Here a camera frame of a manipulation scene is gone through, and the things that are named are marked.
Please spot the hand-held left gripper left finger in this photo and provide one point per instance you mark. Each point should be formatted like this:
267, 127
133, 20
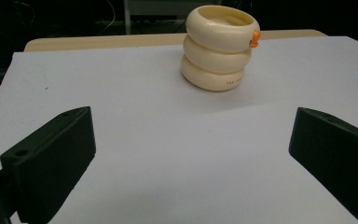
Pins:
49, 161

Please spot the cream ringed container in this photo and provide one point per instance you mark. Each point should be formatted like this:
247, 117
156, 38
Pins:
214, 59

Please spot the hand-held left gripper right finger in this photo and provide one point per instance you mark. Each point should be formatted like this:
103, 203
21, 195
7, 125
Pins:
335, 155

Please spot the white table mat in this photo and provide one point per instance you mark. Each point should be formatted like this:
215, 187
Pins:
167, 140

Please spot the wooden table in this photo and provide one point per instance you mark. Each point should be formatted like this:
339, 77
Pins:
105, 42

